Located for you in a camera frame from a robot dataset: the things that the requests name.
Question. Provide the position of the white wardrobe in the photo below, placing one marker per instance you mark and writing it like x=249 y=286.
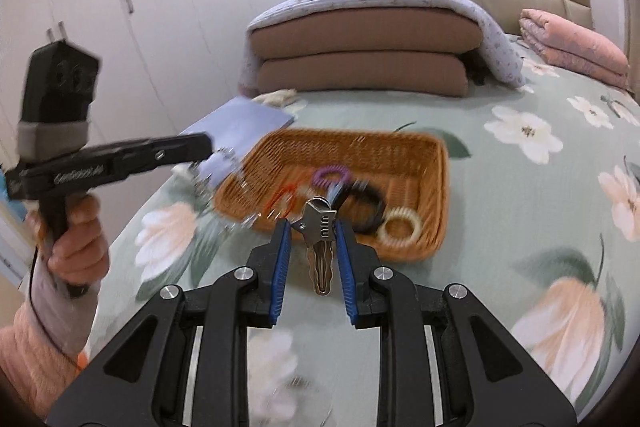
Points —
x=165 y=7

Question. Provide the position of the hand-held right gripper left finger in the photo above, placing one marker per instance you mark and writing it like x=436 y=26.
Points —
x=280 y=272

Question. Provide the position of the small cream cloth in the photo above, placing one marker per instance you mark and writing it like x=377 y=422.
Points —
x=277 y=98

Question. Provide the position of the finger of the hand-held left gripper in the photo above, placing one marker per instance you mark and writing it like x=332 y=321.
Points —
x=185 y=149

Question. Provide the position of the folded lavender and brown quilt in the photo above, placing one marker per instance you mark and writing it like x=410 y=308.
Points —
x=360 y=42

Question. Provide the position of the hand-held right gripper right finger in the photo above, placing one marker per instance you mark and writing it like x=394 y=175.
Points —
x=347 y=277

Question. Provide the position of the folded pink blanket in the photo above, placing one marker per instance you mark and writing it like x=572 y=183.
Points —
x=575 y=47

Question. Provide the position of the blue cover book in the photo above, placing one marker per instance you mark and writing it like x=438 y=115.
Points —
x=245 y=122

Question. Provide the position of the person's left forearm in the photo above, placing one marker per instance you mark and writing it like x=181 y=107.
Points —
x=40 y=347

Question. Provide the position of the brown wicker basket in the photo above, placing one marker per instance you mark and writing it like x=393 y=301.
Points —
x=400 y=157

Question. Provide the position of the person's left hand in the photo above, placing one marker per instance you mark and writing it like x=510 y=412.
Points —
x=85 y=252

